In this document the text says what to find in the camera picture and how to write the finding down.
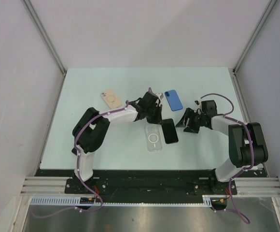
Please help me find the aluminium corner post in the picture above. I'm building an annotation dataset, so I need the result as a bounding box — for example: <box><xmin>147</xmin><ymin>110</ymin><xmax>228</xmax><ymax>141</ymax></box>
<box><xmin>21</xmin><ymin>0</ymin><xmax>67</xmax><ymax>77</ymax></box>
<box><xmin>232</xmin><ymin>0</ymin><xmax>279</xmax><ymax>74</ymax></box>

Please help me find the aluminium frame front rail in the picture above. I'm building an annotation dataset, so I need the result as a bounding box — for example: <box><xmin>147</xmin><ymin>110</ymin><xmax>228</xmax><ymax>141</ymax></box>
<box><xmin>21</xmin><ymin>177</ymin><xmax>280</xmax><ymax>197</ymax></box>

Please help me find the left aluminium corner post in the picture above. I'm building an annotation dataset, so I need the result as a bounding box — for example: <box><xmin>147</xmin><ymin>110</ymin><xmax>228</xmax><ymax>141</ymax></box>
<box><xmin>21</xmin><ymin>0</ymin><xmax>67</xmax><ymax>77</ymax></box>

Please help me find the beige phone case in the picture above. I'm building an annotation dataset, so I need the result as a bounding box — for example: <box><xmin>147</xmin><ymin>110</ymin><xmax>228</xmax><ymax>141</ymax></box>
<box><xmin>100</xmin><ymin>89</ymin><xmax>122</xmax><ymax>109</ymax></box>

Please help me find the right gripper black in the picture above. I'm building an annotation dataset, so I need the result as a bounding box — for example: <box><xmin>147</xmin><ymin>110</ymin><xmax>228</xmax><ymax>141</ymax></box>
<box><xmin>175</xmin><ymin>108</ymin><xmax>206</xmax><ymax>133</ymax></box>

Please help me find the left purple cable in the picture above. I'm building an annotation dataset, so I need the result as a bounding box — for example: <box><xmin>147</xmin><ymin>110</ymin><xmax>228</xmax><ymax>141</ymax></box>
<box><xmin>30</xmin><ymin>101</ymin><xmax>128</xmax><ymax>219</ymax></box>

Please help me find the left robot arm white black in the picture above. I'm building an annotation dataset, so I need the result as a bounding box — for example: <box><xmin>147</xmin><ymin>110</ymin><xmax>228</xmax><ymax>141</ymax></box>
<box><xmin>72</xmin><ymin>88</ymin><xmax>163</xmax><ymax>193</ymax></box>

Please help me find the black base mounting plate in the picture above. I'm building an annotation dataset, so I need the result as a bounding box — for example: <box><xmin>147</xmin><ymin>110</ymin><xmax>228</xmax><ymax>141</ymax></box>
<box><xmin>35</xmin><ymin>169</ymin><xmax>267</xmax><ymax>203</ymax></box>

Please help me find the slotted cable duct rail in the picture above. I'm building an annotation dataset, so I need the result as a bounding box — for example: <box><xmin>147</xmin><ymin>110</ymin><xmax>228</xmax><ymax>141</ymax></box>
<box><xmin>30</xmin><ymin>194</ymin><xmax>231</xmax><ymax>207</ymax></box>

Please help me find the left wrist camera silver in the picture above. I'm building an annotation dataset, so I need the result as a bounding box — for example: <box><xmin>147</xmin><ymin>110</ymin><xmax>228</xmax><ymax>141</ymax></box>
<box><xmin>156</xmin><ymin>93</ymin><xmax>164</xmax><ymax>100</ymax></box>

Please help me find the right aluminium side rail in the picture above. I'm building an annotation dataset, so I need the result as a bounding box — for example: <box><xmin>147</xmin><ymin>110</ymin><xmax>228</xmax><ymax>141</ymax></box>
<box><xmin>230</xmin><ymin>70</ymin><xmax>266</xmax><ymax>170</ymax></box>

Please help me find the right aluminium corner post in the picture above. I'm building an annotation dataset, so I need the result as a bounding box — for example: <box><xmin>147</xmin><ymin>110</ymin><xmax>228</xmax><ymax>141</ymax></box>
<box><xmin>232</xmin><ymin>0</ymin><xmax>279</xmax><ymax>74</ymax></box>

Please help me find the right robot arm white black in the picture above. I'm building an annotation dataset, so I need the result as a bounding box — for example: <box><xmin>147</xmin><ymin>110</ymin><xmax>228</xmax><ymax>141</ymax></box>
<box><xmin>176</xmin><ymin>100</ymin><xmax>268</xmax><ymax>194</ymax></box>

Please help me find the black screen smartphone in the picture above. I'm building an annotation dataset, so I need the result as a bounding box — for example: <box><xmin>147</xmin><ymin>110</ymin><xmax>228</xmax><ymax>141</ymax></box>
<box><xmin>162</xmin><ymin>118</ymin><xmax>179</xmax><ymax>144</ymax></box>

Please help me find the blue phone case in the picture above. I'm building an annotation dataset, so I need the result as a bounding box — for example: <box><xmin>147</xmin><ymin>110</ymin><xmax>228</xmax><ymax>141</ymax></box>
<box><xmin>165</xmin><ymin>90</ymin><xmax>183</xmax><ymax>111</ymax></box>

